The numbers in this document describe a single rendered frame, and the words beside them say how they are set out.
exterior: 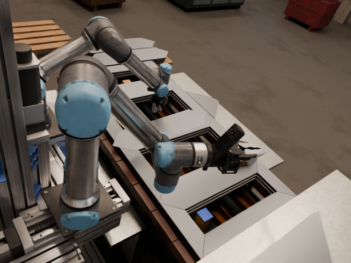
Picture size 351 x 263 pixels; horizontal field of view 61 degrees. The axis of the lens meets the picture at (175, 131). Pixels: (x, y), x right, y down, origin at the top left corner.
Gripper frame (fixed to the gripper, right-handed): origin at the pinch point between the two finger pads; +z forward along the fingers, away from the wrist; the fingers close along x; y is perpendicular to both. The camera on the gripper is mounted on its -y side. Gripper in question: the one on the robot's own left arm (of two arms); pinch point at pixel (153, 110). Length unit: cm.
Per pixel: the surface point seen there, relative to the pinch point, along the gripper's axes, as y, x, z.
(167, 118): 9.9, 4.5, 0.7
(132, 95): -20.7, -4.5, 0.8
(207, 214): 80, -21, -1
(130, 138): 17.4, -27.7, 0.7
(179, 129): 22.0, 5.7, 0.7
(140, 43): -93, 46, 2
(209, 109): 5, 50, 8
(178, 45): -226, 215, 87
